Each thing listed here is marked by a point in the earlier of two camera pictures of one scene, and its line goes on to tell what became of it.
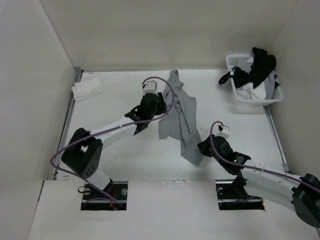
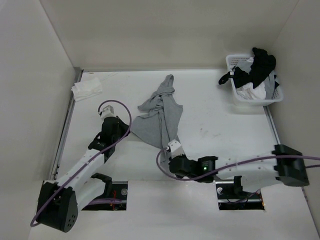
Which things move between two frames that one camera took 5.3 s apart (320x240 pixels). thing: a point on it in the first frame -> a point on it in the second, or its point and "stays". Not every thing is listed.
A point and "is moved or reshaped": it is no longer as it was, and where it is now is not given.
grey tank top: (178, 123) is moved or reshaped
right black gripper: (203, 147) -> (179, 175)
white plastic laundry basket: (277, 96) stays
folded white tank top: (86, 88) stays
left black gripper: (161, 105) -> (124, 126)
